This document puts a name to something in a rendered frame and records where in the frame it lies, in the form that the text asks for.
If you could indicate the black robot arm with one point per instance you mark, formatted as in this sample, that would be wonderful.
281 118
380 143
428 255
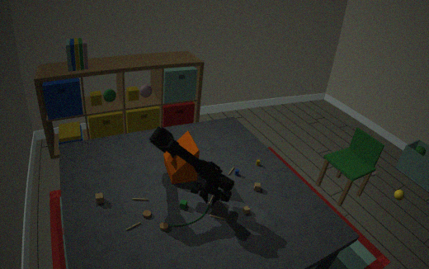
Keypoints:
163 140

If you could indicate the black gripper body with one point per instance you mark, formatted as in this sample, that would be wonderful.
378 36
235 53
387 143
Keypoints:
210 189

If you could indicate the green block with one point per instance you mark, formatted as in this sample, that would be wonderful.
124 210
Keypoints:
183 204

